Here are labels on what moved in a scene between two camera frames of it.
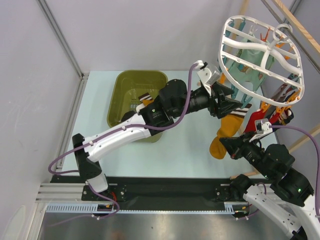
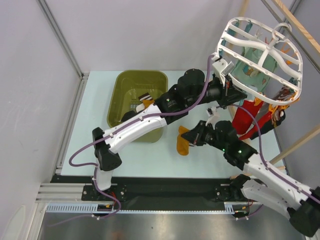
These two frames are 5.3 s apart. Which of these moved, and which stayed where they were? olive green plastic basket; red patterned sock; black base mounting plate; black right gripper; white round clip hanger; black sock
Moved: red patterned sock; black right gripper
Stayed: black sock; olive green plastic basket; black base mounting plate; white round clip hanger
